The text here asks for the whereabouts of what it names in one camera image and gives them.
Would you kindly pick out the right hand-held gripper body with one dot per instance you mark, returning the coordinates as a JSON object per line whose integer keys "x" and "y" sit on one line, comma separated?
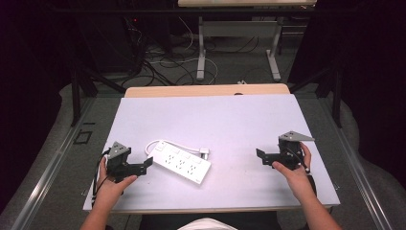
{"x": 288, "y": 153}

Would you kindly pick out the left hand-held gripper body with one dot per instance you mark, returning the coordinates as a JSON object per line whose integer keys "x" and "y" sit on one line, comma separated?
{"x": 116, "y": 159}

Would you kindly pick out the white power strip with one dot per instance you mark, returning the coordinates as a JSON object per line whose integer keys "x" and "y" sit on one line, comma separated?
{"x": 180, "y": 163}

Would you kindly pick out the white power plug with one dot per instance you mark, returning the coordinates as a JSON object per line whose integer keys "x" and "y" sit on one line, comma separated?
{"x": 204, "y": 153}

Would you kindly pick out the person's right hand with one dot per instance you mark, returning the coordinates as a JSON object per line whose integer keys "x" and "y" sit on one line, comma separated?
{"x": 298, "y": 180}

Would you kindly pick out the person's left hand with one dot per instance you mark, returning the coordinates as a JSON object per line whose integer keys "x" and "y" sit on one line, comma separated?
{"x": 110, "y": 190}

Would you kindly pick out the square floor hatch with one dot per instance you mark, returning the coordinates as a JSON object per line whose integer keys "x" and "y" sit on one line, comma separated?
{"x": 83, "y": 137}

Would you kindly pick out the white table board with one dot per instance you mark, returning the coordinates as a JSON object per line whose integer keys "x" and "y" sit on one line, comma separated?
{"x": 223, "y": 127}

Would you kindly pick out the person's dark trousers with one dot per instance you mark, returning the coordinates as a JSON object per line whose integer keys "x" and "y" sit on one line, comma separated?
{"x": 255, "y": 221}

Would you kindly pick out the black metal stand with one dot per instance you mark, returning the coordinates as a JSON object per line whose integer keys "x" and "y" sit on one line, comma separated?
{"x": 78, "y": 92}
{"x": 335, "y": 92}

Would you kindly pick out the wooden table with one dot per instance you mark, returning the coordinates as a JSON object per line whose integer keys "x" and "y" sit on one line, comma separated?
{"x": 198, "y": 90}

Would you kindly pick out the person's white shirt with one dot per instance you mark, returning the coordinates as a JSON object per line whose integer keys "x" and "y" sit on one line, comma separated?
{"x": 207, "y": 224}

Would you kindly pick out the dark computer tower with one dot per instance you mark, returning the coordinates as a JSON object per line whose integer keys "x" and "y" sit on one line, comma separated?
{"x": 105, "y": 41}

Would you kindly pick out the white-legged desk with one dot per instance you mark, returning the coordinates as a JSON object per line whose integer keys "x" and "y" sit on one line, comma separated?
{"x": 239, "y": 28}

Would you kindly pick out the aluminium floor rail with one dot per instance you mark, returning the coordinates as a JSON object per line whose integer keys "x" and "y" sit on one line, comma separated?
{"x": 357, "y": 166}
{"x": 48, "y": 172}

